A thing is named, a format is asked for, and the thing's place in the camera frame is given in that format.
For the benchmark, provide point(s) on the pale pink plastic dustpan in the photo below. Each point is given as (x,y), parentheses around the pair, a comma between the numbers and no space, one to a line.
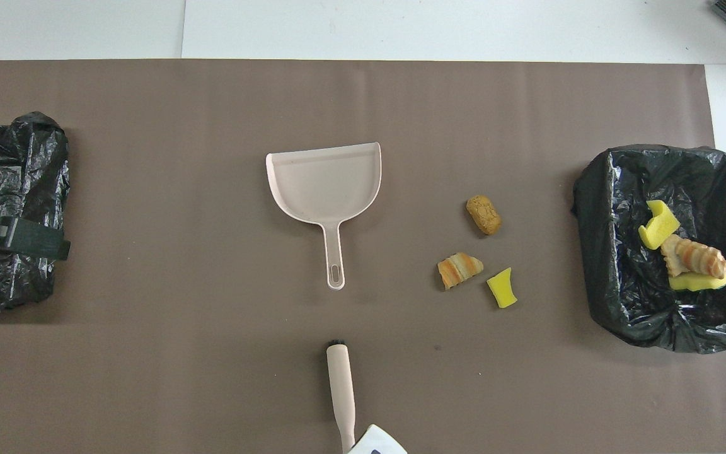
(325,183)

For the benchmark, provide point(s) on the brown toy bread roll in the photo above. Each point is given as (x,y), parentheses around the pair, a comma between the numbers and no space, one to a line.
(484,215)

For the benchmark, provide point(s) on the plain yellow sponge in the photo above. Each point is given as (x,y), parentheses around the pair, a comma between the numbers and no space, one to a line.
(656,230)

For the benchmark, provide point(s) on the yellow sponge green scourer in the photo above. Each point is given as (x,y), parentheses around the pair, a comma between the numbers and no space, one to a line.
(697,282)

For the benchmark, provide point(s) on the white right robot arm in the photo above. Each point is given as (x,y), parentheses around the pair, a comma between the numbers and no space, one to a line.
(372,438)

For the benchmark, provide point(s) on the bin lined black plastic bag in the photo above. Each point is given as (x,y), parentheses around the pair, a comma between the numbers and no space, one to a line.
(4,170)
(653,315)

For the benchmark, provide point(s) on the brown table mat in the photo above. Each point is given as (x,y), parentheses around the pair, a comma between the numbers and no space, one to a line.
(149,347)

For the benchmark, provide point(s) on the cut toy croissant piece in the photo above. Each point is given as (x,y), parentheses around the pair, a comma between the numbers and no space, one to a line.
(459,270)

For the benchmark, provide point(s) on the small yellow sponge piece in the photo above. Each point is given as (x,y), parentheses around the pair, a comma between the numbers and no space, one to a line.
(501,289)

